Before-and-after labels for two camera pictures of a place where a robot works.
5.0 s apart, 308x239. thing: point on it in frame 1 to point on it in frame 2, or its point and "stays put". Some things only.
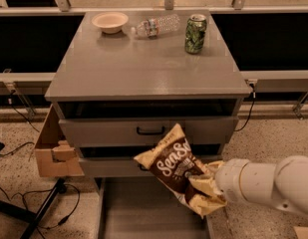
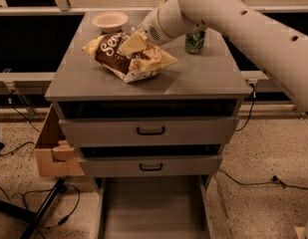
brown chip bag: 171,158 to 108,52
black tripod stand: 28,215 stays put
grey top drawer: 142,122 stays put
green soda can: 195,33 stays put
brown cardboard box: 56,156 stays put
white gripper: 227,178 to 152,28
